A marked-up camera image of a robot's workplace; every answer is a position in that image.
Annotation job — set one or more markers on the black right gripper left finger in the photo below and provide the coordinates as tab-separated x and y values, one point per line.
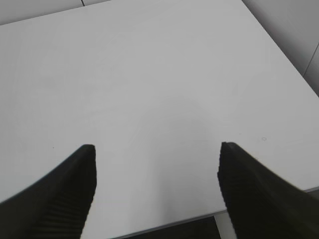
57	205

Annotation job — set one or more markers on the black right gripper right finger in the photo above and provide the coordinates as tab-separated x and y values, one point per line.
261	204

